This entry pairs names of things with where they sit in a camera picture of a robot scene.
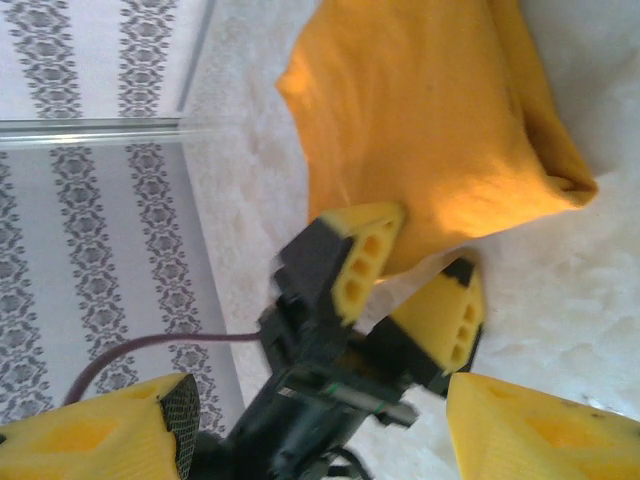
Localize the aluminium frame post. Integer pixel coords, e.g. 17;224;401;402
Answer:
0;116;182;150

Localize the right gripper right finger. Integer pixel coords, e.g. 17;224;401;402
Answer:
446;371;640;480

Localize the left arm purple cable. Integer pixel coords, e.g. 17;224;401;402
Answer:
61;331;264;408

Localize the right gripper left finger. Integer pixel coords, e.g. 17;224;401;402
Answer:
0;371;202;480

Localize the yellow t-shirt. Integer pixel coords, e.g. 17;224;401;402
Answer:
274;0;600;279

